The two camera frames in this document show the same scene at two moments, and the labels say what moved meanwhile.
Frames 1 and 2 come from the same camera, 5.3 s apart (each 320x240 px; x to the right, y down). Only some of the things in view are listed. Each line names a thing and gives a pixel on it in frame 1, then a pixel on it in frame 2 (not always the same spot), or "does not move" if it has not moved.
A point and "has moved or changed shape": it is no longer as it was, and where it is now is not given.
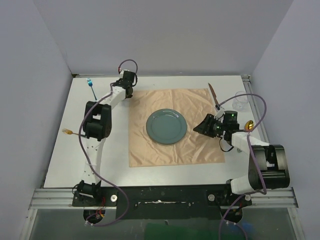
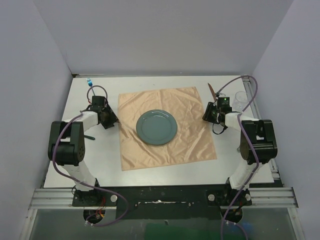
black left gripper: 129,96 → 113,119
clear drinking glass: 240,103 does not move
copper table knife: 214,95 does not move
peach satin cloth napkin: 194,104 has moved or changed shape
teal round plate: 166,126 has moved or changed shape
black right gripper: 205,127 → 208,117
